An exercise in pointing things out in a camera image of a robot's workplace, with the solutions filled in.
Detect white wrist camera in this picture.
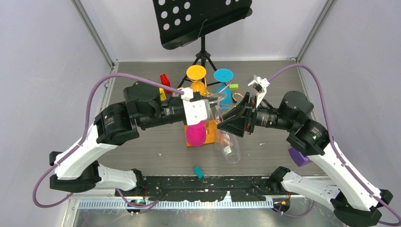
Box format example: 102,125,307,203
181,87,210,126
248,75,270,107

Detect purple tape dispenser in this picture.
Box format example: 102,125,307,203
288,148,312,167

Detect purple cable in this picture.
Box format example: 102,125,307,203
32,73,185,215
268,64,401,227

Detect gold wine glass rack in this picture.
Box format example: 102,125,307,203
203,82,236,146

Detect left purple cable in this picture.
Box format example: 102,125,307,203
32,73,185,215

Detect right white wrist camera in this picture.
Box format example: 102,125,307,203
248,75,270,107

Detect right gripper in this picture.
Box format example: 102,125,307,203
217,92,296,137

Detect pink plastic goblet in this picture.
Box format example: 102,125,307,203
184,121,207,148

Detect black music stand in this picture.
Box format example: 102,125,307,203
153,0,253,70

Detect teal toy block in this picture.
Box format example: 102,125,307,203
193,166,204,179

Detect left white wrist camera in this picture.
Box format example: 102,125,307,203
181,87,210,126

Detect blue plastic goblet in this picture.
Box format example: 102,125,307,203
214,69,234,109

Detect red toy block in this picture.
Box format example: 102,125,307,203
160,74,171,87

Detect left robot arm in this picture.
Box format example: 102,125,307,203
49,81,219,196

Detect tall clear flute glass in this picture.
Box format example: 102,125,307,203
214,129,227,151

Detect yellow toy block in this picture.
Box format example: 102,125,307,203
159,88,167,101

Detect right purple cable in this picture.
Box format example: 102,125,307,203
268,64,401,227

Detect orange plastic goblet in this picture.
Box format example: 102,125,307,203
186,65,208,96

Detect small clear wine glass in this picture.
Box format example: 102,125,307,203
214,106,241,164

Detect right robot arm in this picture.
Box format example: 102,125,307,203
218,91,393,227

